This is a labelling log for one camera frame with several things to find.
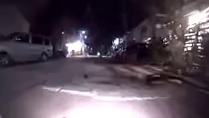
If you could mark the grey asphalt road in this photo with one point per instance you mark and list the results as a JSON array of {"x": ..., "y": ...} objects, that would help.
[{"x": 92, "y": 78}]

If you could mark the pavement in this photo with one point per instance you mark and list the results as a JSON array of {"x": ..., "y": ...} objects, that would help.
[{"x": 198, "y": 83}]

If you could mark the white van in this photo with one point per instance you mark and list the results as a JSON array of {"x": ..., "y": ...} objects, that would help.
[{"x": 21, "y": 47}]

